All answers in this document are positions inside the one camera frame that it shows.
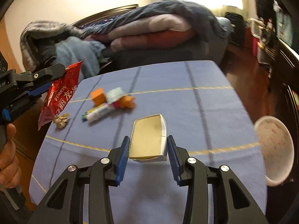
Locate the orange toy bear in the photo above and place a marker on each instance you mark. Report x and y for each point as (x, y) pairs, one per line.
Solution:
(127, 102)

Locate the brown paper ball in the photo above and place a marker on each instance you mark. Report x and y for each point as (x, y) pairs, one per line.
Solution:
(61, 120)

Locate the black suitcase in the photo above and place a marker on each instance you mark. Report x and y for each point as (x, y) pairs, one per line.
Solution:
(238, 26)

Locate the blue floral duvet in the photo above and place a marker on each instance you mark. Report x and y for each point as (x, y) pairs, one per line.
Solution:
(199, 17)

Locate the pink red folded quilt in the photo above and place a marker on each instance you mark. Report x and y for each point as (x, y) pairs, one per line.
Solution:
(155, 32)

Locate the light blue tissue pack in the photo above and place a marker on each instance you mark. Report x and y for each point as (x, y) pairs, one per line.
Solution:
(114, 95)

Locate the white pink trash bin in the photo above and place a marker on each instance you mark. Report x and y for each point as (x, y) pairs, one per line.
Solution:
(277, 149)

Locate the red snack bag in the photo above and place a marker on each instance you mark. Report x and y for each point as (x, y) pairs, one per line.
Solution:
(59, 94)

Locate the grey knitted blanket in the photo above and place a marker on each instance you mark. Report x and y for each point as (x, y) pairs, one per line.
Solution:
(38, 40)

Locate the white pink tube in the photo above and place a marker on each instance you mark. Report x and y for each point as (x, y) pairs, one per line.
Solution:
(100, 112)

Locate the blue striped table cloth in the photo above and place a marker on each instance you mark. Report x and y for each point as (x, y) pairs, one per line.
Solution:
(192, 101)

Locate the dark wooden dresser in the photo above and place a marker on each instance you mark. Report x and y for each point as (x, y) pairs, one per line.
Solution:
(283, 88)

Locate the beige cardboard box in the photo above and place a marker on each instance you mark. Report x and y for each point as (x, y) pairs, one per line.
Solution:
(149, 139)

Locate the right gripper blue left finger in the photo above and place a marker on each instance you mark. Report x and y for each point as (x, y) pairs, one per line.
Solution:
(121, 160)

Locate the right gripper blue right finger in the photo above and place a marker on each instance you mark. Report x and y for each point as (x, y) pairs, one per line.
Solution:
(174, 159)

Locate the colourful tube wrapper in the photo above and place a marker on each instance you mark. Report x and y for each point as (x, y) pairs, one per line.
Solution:
(84, 115)

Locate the bed with dark headboard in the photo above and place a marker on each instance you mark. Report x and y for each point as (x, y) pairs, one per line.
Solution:
(193, 49)

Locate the orange block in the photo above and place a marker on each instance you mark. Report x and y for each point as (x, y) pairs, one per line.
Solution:
(98, 97)

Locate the person's left hand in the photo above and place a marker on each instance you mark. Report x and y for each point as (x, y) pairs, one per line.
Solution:
(11, 173)

